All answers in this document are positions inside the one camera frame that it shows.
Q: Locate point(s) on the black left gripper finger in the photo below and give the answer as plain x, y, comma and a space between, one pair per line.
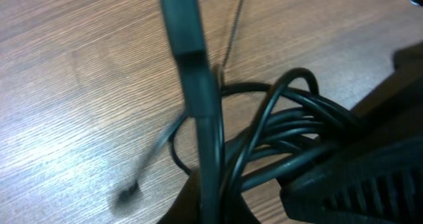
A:
190, 207

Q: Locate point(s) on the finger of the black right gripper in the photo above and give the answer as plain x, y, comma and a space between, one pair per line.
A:
378, 178

